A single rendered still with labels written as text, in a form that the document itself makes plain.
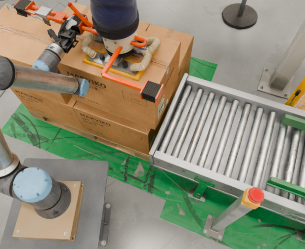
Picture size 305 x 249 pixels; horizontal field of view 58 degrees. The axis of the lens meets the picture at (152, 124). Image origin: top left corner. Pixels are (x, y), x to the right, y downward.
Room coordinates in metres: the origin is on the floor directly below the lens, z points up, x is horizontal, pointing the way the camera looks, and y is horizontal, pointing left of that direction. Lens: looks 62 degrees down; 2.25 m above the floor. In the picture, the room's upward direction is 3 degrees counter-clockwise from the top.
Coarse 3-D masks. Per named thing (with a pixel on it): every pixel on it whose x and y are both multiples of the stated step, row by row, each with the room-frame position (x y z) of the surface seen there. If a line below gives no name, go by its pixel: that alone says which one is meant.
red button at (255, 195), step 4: (252, 188) 0.29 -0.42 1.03; (256, 188) 0.29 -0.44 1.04; (248, 192) 0.28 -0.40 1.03; (252, 192) 0.28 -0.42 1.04; (256, 192) 0.28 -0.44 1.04; (260, 192) 0.27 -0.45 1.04; (248, 196) 0.26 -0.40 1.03; (252, 196) 0.26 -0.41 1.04; (256, 196) 0.26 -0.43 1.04; (260, 196) 0.26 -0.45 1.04; (252, 200) 0.24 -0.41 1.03; (256, 200) 0.24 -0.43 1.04; (260, 200) 0.24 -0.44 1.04
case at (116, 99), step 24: (72, 48) 1.14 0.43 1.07; (96, 48) 1.13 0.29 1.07; (168, 48) 1.10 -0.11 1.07; (72, 72) 1.01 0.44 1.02; (96, 72) 0.96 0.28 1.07; (144, 72) 0.94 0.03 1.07; (168, 72) 0.97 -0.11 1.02; (96, 96) 0.96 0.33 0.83; (120, 96) 0.88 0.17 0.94; (168, 96) 0.99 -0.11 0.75; (144, 120) 0.82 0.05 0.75
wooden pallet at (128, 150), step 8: (32, 112) 1.31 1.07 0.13; (48, 120) 1.28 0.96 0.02; (64, 128) 1.18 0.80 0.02; (72, 128) 1.18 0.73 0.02; (88, 136) 1.07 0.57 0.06; (96, 136) 1.03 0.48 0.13; (104, 144) 1.01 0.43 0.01; (112, 144) 1.00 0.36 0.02; (128, 152) 0.91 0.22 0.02; (136, 152) 0.87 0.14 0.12
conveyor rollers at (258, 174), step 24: (216, 120) 0.90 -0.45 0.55; (240, 120) 0.90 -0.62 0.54; (168, 144) 0.74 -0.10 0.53; (192, 144) 0.73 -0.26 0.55; (240, 144) 0.72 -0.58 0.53; (264, 144) 0.70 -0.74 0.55; (216, 168) 0.55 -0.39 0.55; (240, 168) 0.55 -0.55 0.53; (288, 168) 0.53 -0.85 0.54; (288, 192) 0.38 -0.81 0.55
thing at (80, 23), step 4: (76, 16) 1.23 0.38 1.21; (84, 16) 1.23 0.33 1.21; (76, 20) 1.20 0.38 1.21; (80, 20) 1.20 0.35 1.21; (80, 24) 1.16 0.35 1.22; (84, 24) 1.18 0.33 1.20; (72, 28) 1.17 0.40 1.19; (76, 28) 1.14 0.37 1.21; (80, 28) 1.15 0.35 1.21; (76, 32) 1.15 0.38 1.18
